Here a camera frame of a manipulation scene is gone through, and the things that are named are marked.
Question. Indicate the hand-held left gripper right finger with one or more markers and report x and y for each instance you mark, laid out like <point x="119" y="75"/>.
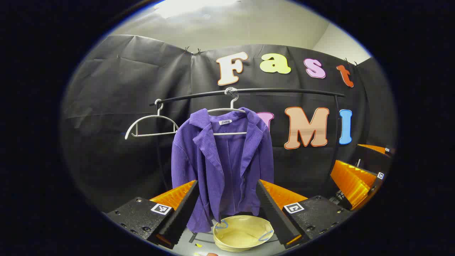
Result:
<point x="273" y="213"/>

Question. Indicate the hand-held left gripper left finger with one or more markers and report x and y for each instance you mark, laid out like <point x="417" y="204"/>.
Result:
<point x="185" y="213"/>

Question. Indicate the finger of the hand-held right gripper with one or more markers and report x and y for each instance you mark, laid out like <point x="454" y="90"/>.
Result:
<point x="355" y="183"/>
<point x="371" y="160"/>

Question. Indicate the yellow laundry hamper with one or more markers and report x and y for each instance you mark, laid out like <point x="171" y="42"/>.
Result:
<point x="241" y="238"/>

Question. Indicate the purple ribbed jacket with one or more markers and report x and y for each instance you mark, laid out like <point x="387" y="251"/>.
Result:
<point x="227" y="160"/>

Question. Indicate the white clothes hanger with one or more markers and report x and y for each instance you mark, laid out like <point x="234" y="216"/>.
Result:
<point x="153" y="134"/>
<point x="231" y="133"/>

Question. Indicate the black clothes rack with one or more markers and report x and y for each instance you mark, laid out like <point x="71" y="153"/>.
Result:
<point x="284" y="90"/>

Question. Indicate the clear tape wrap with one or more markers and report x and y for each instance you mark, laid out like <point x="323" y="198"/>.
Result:
<point x="231" y="91"/>

